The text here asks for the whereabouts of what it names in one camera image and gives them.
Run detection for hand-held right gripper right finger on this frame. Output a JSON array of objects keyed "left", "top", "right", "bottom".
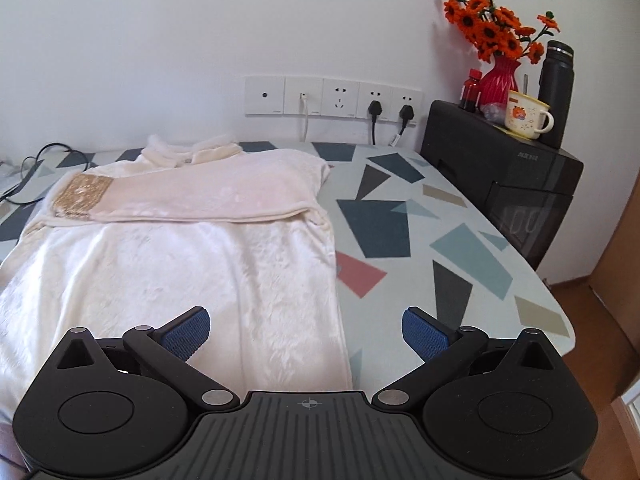
[{"left": 371, "top": 306, "right": 563, "bottom": 411}]

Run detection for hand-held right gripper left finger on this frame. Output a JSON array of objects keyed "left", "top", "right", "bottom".
[{"left": 44, "top": 306, "right": 240, "bottom": 411}]

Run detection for cream fleece sequin-cuffed garment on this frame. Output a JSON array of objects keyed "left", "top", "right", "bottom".
[{"left": 0, "top": 132, "right": 353, "bottom": 423}]

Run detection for geometric patterned tablecloth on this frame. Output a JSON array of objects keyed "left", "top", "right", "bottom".
[{"left": 0, "top": 140, "right": 576, "bottom": 411}]

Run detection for black box appliance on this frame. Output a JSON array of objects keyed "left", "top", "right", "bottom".
[{"left": 420, "top": 99, "right": 585, "bottom": 271}]

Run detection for wooden door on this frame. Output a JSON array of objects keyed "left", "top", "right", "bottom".
[{"left": 590, "top": 170, "right": 640, "bottom": 401}]

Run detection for small clear plastic bag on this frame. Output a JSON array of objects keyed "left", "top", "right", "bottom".
[{"left": 480, "top": 102, "right": 508, "bottom": 126}]

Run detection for cream floral mug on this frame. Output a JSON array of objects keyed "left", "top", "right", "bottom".
[{"left": 502, "top": 91, "right": 556, "bottom": 141}]

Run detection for small red bottle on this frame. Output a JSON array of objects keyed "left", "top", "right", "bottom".
[{"left": 459, "top": 69, "right": 483, "bottom": 113}]

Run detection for black thermos bottle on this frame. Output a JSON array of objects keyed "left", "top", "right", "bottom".
[{"left": 537, "top": 40, "right": 576, "bottom": 150}]

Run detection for orange artificial flowers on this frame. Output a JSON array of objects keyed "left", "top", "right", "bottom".
[{"left": 441, "top": 0, "right": 561, "bottom": 66}]

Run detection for black power plug tagged cable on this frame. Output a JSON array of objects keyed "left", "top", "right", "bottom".
[{"left": 391, "top": 104, "right": 417, "bottom": 147}]

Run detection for black power plug and cable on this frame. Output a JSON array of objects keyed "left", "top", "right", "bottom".
[{"left": 367, "top": 101, "right": 385, "bottom": 146}]

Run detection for white power wall socket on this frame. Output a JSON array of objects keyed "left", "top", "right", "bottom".
[
  {"left": 321, "top": 78, "right": 362, "bottom": 120},
  {"left": 357, "top": 81, "right": 396, "bottom": 121},
  {"left": 391, "top": 85, "right": 425, "bottom": 122}
]

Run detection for white coaxial wall socket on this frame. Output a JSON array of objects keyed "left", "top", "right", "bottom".
[{"left": 245, "top": 76, "right": 287, "bottom": 117}]

